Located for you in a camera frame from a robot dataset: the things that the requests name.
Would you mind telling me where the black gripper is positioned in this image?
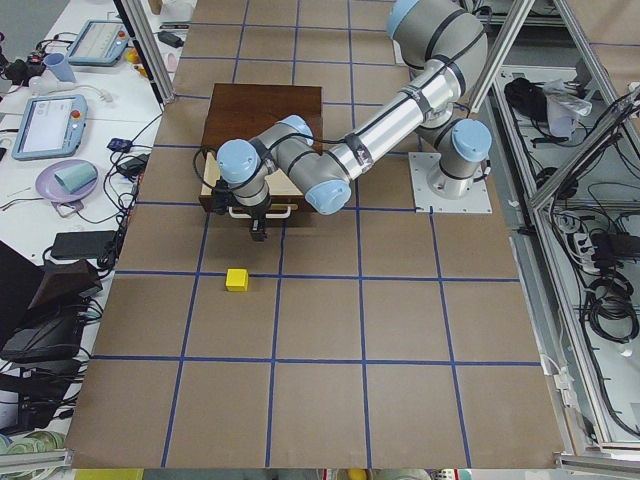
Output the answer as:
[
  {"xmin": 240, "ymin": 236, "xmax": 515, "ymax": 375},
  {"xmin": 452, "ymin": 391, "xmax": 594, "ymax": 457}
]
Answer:
[{"xmin": 248, "ymin": 202, "xmax": 270, "ymax": 242}]

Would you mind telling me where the white drawer handle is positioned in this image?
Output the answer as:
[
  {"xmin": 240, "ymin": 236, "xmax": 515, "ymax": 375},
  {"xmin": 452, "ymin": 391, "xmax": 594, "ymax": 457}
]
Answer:
[{"xmin": 227, "ymin": 205, "xmax": 294, "ymax": 219}]

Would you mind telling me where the dark wooden drawer front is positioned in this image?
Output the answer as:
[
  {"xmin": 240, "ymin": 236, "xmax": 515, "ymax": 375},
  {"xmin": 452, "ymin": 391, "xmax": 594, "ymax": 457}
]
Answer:
[{"xmin": 198, "ymin": 191, "xmax": 314, "ymax": 214}]

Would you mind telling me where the yellow cube block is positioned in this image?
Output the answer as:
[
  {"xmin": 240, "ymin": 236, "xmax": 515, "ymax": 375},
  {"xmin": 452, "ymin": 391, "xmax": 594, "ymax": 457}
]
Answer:
[{"xmin": 225, "ymin": 268, "xmax": 250, "ymax": 292}]

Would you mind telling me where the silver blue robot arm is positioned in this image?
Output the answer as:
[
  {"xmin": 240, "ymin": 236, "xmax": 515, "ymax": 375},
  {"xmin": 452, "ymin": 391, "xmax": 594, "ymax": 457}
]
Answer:
[{"xmin": 211, "ymin": 1, "xmax": 488, "ymax": 241}]

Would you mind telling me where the dark wooden drawer cabinet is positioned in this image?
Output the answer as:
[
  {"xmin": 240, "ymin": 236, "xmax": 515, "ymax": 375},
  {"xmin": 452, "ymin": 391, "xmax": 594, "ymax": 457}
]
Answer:
[{"xmin": 202, "ymin": 83, "xmax": 324, "ymax": 166}]

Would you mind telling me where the black power adapter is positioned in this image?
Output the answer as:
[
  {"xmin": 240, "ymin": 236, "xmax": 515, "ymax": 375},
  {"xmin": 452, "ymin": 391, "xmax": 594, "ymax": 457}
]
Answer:
[{"xmin": 116, "ymin": 154, "xmax": 149, "ymax": 178}]

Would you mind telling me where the black phone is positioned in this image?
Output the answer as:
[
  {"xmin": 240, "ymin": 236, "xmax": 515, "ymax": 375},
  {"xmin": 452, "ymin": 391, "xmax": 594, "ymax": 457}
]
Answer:
[{"xmin": 50, "ymin": 230, "xmax": 116, "ymax": 260}]

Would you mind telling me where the light green cup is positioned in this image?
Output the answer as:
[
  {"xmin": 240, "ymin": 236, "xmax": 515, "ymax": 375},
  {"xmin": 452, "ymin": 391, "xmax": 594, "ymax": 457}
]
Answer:
[{"xmin": 54, "ymin": 162, "xmax": 97, "ymax": 194}]

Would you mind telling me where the purple plate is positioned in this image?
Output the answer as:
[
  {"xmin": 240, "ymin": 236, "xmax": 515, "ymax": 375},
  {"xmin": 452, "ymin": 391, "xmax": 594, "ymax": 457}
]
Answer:
[{"xmin": 35, "ymin": 159, "xmax": 98, "ymax": 203}]

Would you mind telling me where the lower teach pendant tablet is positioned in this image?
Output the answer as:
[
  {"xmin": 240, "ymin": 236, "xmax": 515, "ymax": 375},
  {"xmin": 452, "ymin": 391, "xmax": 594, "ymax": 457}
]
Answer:
[{"xmin": 12, "ymin": 95, "xmax": 88, "ymax": 161}]

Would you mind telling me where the teach pendant tablet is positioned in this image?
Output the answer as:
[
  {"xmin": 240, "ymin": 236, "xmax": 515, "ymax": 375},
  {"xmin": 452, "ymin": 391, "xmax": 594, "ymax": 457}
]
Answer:
[
  {"xmin": 12, "ymin": 95, "xmax": 88, "ymax": 161},
  {"xmin": 67, "ymin": 20, "xmax": 130, "ymax": 67}
]

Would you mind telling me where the upper teach pendant tablet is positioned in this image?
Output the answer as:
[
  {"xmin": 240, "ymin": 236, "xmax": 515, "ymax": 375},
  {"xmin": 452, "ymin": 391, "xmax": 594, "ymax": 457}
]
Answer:
[{"xmin": 67, "ymin": 20, "xmax": 130, "ymax": 67}]

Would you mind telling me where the light blue cup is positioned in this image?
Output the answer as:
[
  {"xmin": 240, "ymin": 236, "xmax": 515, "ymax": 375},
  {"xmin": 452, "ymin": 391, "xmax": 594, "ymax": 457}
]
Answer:
[{"xmin": 43, "ymin": 52, "xmax": 76, "ymax": 83}]

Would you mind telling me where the white power strip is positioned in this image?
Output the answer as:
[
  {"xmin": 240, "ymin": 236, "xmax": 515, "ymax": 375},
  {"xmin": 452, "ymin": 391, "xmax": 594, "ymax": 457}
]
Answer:
[{"xmin": 568, "ymin": 231, "xmax": 600, "ymax": 275}]

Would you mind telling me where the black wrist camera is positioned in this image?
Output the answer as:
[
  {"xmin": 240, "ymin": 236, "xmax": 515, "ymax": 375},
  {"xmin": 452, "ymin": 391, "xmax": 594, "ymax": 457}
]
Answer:
[{"xmin": 211, "ymin": 179, "xmax": 234, "ymax": 215}]

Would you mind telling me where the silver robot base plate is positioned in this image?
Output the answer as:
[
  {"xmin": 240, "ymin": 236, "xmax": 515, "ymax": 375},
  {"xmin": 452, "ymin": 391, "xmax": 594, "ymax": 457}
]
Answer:
[{"xmin": 408, "ymin": 152, "xmax": 492, "ymax": 215}]

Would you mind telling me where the aluminium frame post left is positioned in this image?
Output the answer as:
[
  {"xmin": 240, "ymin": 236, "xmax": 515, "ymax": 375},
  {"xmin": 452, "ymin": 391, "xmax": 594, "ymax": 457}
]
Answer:
[{"xmin": 113, "ymin": 0, "xmax": 175, "ymax": 106}]

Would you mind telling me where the aluminium frame post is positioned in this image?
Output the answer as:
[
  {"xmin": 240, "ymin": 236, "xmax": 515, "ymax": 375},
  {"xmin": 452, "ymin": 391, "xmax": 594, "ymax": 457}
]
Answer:
[
  {"xmin": 113, "ymin": 0, "xmax": 175, "ymax": 106},
  {"xmin": 469, "ymin": 0, "xmax": 535, "ymax": 114}
]

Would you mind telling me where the aluminium frame post right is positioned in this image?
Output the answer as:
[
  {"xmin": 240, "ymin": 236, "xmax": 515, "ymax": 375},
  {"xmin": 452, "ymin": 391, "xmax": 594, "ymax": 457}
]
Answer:
[{"xmin": 469, "ymin": 0, "xmax": 535, "ymax": 114}]

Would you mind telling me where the black cable bundle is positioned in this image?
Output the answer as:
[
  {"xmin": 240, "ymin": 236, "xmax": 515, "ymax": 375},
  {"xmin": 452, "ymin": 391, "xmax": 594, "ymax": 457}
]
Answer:
[{"xmin": 579, "ymin": 274, "xmax": 636, "ymax": 346}]

